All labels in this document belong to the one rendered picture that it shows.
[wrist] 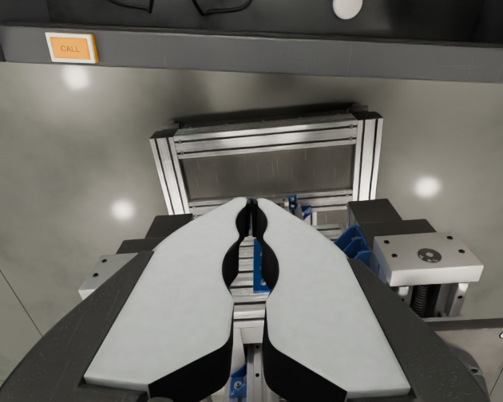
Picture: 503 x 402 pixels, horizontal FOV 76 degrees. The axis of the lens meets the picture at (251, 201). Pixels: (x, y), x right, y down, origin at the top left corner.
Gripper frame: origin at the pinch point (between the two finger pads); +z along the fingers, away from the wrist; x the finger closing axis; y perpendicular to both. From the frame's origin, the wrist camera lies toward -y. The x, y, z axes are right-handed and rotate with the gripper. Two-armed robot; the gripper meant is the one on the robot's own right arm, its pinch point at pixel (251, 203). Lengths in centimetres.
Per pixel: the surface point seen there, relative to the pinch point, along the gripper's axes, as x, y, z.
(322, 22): 9.6, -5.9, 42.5
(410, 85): 63, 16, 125
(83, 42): -19.6, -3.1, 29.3
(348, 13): 12.7, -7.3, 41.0
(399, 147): 66, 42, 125
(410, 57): 18.3, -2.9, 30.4
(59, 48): -22.5, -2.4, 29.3
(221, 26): -5.1, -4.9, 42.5
